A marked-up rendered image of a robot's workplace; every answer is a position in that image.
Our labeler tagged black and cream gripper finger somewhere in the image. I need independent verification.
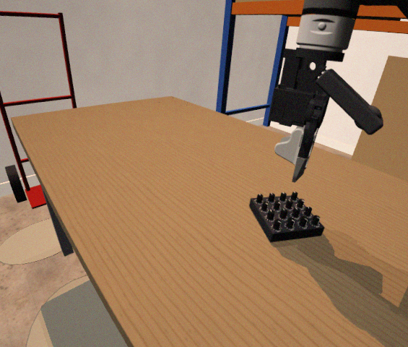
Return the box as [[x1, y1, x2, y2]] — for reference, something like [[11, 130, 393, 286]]
[[274, 109, 321, 183], [280, 125, 318, 160]]

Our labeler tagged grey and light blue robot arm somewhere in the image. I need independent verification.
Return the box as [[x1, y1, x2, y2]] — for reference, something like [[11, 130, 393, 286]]
[[296, 0, 408, 135]]

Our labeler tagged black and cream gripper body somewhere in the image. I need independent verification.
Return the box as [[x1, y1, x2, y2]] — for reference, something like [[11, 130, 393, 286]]
[[268, 48, 345, 130]]

